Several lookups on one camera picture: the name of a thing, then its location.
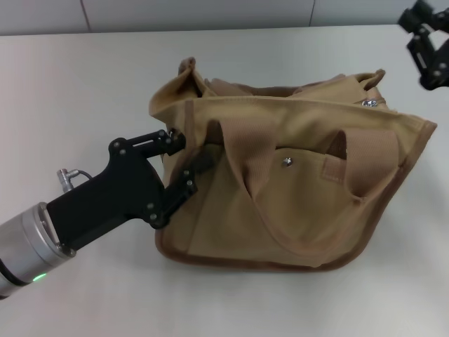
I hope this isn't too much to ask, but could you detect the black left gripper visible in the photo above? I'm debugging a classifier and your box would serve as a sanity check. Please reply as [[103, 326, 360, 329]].
[[46, 128, 215, 251]]

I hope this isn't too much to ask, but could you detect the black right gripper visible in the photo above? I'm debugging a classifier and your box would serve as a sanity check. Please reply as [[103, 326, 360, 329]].
[[397, 0, 449, 91]]

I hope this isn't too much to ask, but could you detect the khaki canvas food bag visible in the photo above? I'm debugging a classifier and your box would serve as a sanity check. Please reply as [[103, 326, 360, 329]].
[[147, 57, 438, 275]]

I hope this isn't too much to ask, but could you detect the silver connector with grey cable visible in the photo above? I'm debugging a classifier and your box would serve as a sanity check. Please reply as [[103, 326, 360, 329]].
[[56, 168, 95, 180]]

